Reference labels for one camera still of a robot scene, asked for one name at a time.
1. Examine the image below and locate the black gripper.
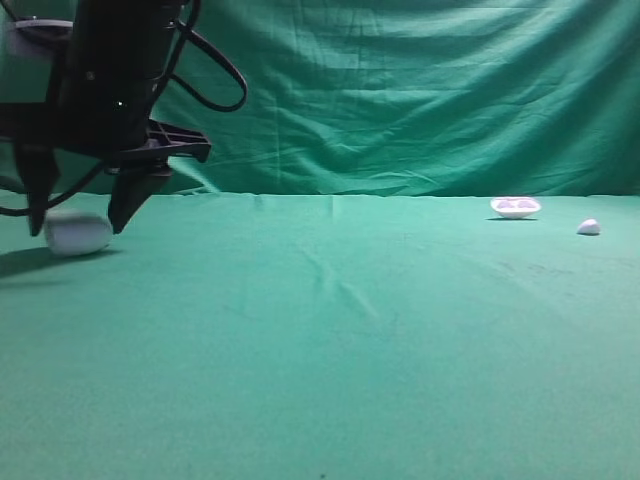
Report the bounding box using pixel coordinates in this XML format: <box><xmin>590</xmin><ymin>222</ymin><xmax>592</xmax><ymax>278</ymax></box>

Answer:
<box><xmin>1</xmin><ymin>1</ymin><xmax>211</xmax><ymax>236</ymax></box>

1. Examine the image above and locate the white earphone case body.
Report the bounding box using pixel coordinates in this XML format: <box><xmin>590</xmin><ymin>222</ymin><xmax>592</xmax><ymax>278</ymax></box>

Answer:
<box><xmin>43</xmin><ymin>210</ymin><xmax>113</xmax><ymax>257</ymax></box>

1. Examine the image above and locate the white earphone case lid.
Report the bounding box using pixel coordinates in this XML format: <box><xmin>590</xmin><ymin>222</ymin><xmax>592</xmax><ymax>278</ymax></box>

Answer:
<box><xmin>490</xmin><ymin>196</ymin><xmax>542</xmax><ymax>220</ymax></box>

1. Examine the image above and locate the green table cloth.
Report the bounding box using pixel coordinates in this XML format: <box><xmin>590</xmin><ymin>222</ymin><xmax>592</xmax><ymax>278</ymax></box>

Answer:
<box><xmin>1</xmin><ymin>194</ymin><xmax>639</xmax><ymax>479</ymax></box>

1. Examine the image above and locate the green backdrop curtain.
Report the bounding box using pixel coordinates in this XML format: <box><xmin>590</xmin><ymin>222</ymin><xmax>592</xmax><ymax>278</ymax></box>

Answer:
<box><xmin>0</xmin><ymin>0</ymin><xmax>640</xmax><ymax>197</ymax></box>

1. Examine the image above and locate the white earbud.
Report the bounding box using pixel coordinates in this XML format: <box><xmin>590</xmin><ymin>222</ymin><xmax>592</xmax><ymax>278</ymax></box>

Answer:
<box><xmin>576</xmin><ymin>219</ymin><xmax>601</xmax><ymax>236</ymax></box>

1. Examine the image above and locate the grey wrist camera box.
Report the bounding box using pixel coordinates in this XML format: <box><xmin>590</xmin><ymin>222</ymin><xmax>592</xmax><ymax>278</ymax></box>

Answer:
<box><xmin>3</xmin><ymin>18</ymin><xmax>73</xmax><ymax>63</ymax></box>

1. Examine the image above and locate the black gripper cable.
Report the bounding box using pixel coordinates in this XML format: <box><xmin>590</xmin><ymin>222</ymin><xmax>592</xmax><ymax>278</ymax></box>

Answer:
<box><xmin>0</xmin><ymin>0</ymin><xmax>250</xmax><ymax>217</ymax></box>

